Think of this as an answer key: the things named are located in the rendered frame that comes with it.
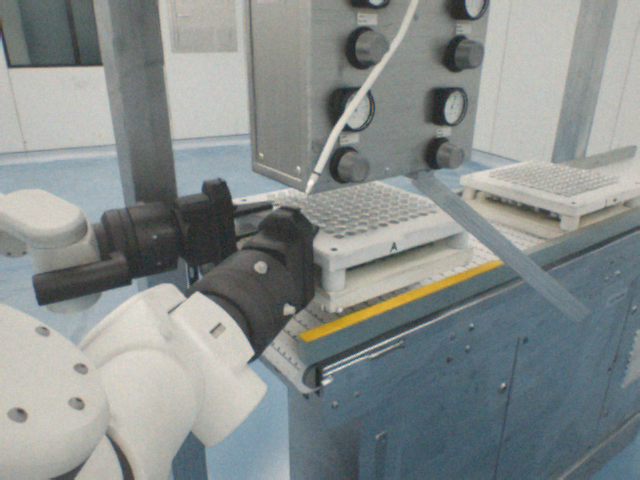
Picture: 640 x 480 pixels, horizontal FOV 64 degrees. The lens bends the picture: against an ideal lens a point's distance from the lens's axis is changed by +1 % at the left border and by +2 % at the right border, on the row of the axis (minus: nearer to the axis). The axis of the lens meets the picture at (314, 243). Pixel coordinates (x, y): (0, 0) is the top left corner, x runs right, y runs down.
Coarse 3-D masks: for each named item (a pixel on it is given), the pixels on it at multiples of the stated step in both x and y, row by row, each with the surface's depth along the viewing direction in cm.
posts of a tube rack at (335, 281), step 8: (464, 232) 68; (448, 240) 70; (456, 240) 69; (464, 240) 69; (456, 248) 69; (464, 248) 69; (328, 272) 57; (336, 272) 57; (344, 272) 58; (328, 280) 57; (336, 280) 57; (344, 280) 58; (328, 288) 58; (336, 288) 58
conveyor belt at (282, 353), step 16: (624, 176) 130; (496, 224) 98; (512, 240) 91; (528, 240) 91; (544, 240) 91; (480, 256) 84; (496, 256) 84; (448, 272) 79; (400, 288) 74; (416, 288) 74; (368, 304) 70; (304, 320) 66; (320, 320) 66; (288, 336) 62; (272, 352) 62; (288, 352) 60; (288, 368) 59; (304, 368) 58
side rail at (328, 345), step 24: (624, 216) 92; (552, 240) 81; (576, 240) 84; (600, 240) 89; (504, 264) 73; (456, 288) 68; (480, 288) 72; (384, 312) 61; (408, 312) 64; (336, 336) 57; (360, 336) 60; (312, 360) 56
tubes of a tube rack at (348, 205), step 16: (336, 192) 74; (352, 192) 74; (368, 192) 74; (304, 208) 68; (320, 208) 68; (336, 208) 68; (352, 208) 68; (368, 208) 68; (384, 208) 68; (400, 208) 68; (336, 224) 63
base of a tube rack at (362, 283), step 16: (240, 240) 73; (400, 256) 67; (416, 256) 67; (432, 256) 67; (448, 256) 67; (464, 256) 69; (320, 272) 62; (352, 272) 62; (368, 272) 62; (384, 272) 62; (400, 272) 63; (416, 272) 64; (432, 272) 66; (320, 288) 58; (352, 288) 59; (368, 288) 60; (384, 288) 62; (320, 304) 59; (336, 304) 58; (352, 304) 59
